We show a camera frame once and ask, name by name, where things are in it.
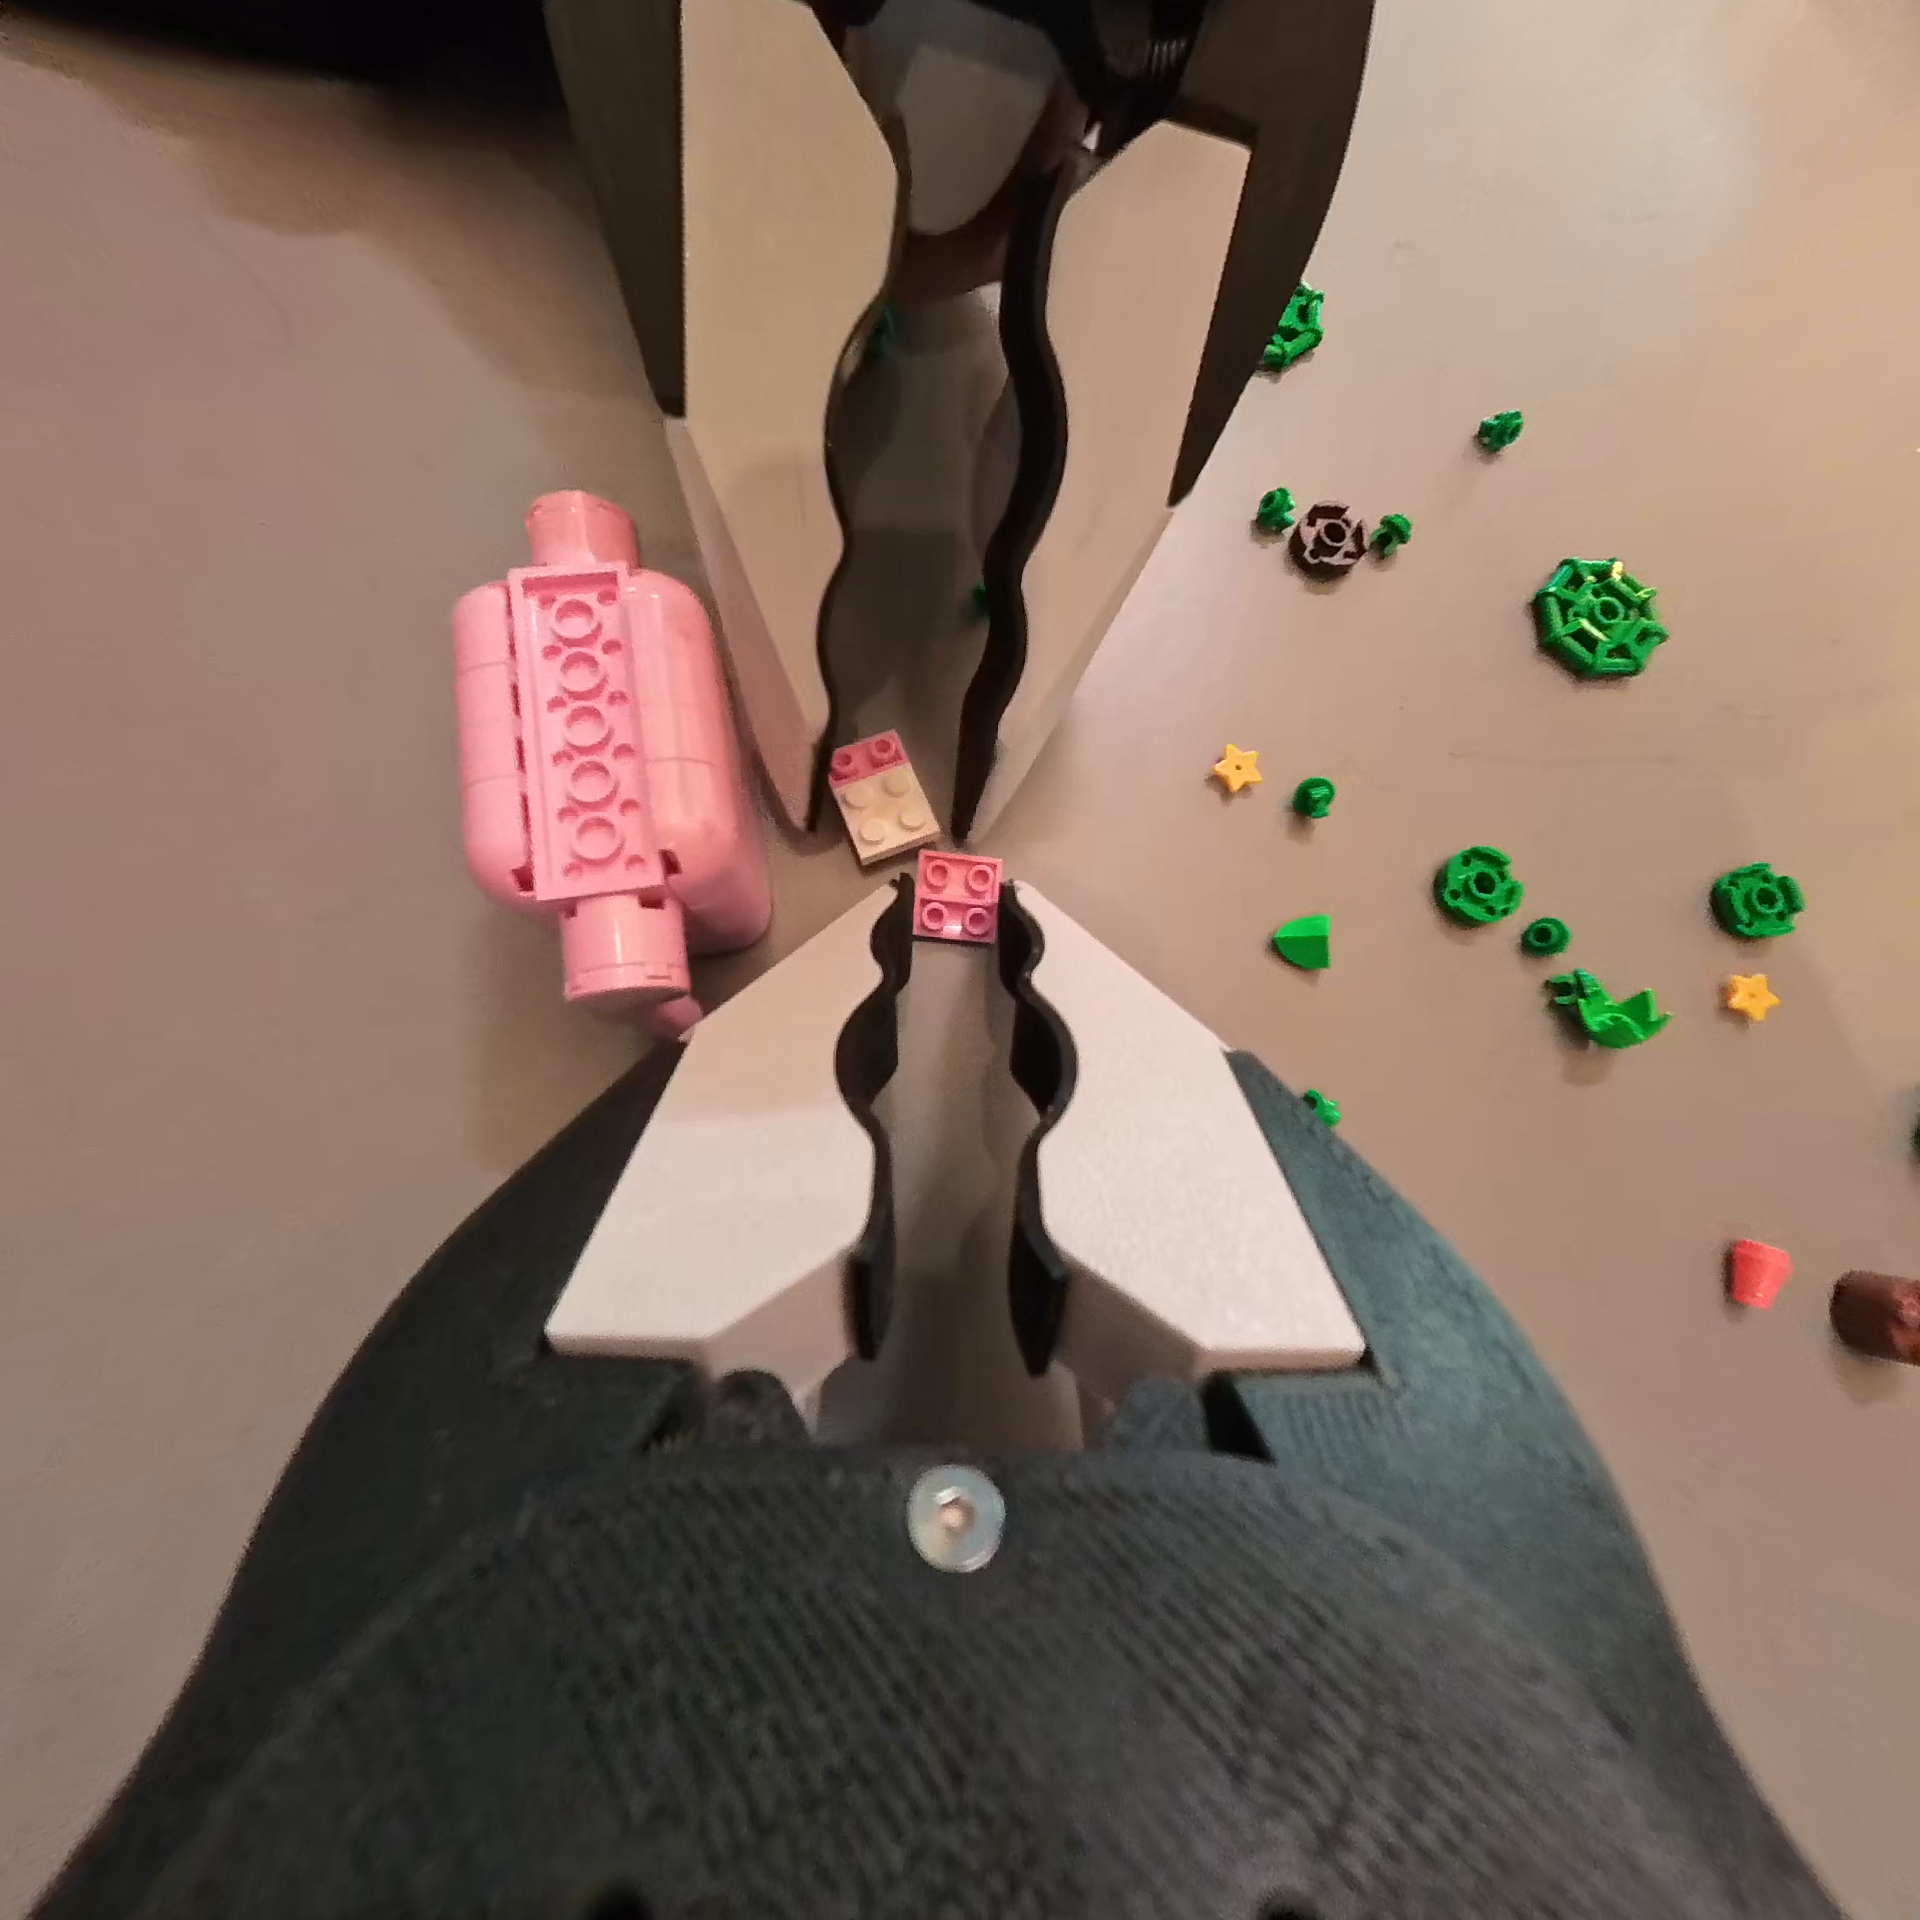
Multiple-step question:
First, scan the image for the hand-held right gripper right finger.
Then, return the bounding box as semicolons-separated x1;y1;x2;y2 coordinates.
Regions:
996;880;1372;1440

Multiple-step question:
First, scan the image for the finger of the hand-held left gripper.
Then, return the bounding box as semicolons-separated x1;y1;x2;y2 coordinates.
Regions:
668;0;905;836
958;118;1258;842

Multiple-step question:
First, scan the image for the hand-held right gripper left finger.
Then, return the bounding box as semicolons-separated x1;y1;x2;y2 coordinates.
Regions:
544;880;916;1434

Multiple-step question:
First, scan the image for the pink toy brick body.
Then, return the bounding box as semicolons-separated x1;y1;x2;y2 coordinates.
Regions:
451;490;775;1038

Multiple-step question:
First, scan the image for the small white studded plate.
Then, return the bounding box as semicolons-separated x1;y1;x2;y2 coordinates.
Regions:
836;761;944;868

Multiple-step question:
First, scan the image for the person's left hand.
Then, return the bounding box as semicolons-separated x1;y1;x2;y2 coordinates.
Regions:
884;181;1057;305

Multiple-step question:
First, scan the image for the green leaf piece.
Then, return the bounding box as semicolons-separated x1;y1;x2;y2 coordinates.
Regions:
1544;966;1676;1054

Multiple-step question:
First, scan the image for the brown round brick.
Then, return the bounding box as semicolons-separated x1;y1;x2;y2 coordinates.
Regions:
1828;1269;1920;1369

